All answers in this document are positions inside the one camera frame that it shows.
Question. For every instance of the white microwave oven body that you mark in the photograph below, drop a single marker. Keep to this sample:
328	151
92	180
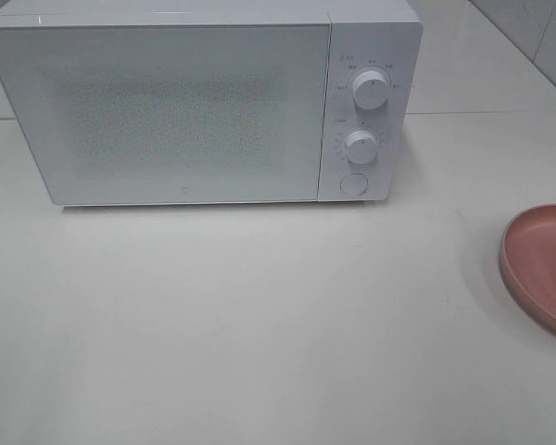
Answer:
362	34

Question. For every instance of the pink round plate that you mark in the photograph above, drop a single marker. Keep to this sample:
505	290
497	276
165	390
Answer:
527	263

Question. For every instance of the white microwave door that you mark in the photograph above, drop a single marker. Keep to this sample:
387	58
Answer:
132	116

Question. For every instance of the upper white power knob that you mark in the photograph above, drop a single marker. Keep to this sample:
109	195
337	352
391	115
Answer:
370	88

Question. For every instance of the round white door release button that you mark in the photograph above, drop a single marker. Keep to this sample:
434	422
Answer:
354	184

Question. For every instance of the lower white timer knob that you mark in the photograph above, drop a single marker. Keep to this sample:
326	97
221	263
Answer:
360	147

